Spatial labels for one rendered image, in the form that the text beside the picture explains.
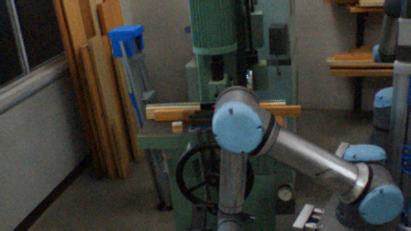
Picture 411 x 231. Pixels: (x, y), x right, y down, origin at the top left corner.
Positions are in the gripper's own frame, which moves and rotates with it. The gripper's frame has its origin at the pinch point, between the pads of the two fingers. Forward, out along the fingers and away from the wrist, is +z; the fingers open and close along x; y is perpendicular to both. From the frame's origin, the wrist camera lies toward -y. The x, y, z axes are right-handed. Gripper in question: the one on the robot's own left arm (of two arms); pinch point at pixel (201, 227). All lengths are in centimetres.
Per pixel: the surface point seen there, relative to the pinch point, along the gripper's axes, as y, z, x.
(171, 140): -32.0, 20.6, -14.1
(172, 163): -23.0, 26.0, -14.2
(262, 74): -63, 36, 24
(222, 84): -55, 19, 6
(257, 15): -86, 25, 21
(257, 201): -8.1, 32.2, 21.1
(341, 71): -101, 188, 96
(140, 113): -55, 103, -44
